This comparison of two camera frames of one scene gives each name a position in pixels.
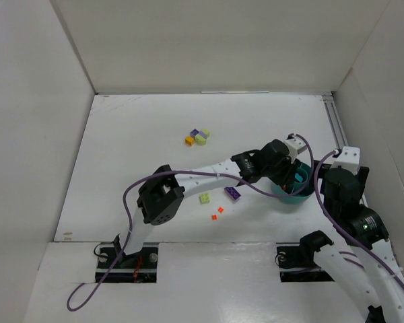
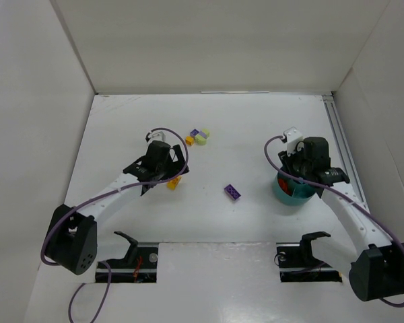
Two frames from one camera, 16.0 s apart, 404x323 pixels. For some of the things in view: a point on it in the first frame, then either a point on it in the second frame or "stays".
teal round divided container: [302, 188] stays
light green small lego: [206, 132] stays
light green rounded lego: [200, 140] stays
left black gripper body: [287, 175] → [179, 161]
